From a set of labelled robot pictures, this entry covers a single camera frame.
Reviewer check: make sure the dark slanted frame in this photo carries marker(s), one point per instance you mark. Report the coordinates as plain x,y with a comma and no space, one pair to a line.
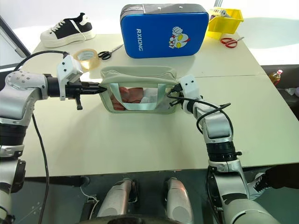
14,38

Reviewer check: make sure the clear packing tape roll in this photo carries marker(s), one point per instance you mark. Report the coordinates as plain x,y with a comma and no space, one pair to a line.
87,58

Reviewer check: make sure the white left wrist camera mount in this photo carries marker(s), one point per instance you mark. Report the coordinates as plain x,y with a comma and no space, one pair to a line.
67,68

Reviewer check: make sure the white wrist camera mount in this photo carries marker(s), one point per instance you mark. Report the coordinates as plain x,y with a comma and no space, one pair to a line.
190,87
67,68

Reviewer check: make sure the person's white black shoe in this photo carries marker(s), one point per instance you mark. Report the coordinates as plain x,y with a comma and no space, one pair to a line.
258,186

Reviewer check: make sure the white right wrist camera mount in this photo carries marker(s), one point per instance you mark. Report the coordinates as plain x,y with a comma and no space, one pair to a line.
190,87

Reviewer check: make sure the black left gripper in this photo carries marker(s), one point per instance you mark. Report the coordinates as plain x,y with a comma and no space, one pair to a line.
76,91

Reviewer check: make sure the silver robot left leg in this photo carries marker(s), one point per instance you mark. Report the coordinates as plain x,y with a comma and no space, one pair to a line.
118,198

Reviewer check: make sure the silver robot leg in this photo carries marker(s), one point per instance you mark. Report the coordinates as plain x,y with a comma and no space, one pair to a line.
118,198
178,200

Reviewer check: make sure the blue RXIONG cartoon case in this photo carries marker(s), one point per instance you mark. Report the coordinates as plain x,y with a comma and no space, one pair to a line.
163,32

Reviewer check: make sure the white and black sneaker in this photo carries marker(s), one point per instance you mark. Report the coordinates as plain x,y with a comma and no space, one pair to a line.
67,30

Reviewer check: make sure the bottle of yellow liquid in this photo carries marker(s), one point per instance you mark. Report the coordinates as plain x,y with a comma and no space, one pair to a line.
276,78

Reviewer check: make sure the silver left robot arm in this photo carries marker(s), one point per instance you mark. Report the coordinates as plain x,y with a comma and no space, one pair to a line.
16,100

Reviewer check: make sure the red items inside pouch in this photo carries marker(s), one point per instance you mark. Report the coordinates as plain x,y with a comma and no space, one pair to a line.
127,96

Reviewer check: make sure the silver robot right leg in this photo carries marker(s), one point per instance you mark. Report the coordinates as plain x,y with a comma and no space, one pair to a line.
178,200

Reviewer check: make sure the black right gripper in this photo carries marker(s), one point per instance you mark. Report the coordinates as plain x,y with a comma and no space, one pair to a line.
182,100

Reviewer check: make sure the white roll in bin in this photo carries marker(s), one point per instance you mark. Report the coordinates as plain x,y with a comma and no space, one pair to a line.
225,12

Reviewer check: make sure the white item inside pouch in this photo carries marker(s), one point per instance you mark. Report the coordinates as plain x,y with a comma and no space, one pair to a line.
150,95

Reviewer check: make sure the person's black trouser leg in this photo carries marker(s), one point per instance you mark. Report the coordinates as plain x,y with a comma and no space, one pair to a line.
282,178

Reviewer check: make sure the yellow plastic bin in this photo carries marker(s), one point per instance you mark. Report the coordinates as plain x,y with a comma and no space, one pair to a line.
224,25

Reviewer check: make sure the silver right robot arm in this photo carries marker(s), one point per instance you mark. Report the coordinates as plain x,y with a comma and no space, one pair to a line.
222,130

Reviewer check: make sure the black table frame bar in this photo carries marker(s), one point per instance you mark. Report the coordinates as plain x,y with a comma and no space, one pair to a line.
56,180

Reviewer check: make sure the beige transparent pouch bag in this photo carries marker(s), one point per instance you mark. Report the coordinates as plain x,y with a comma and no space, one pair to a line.
137,77

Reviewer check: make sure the crumpled white tissue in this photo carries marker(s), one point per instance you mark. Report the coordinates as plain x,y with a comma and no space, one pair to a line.
292,91

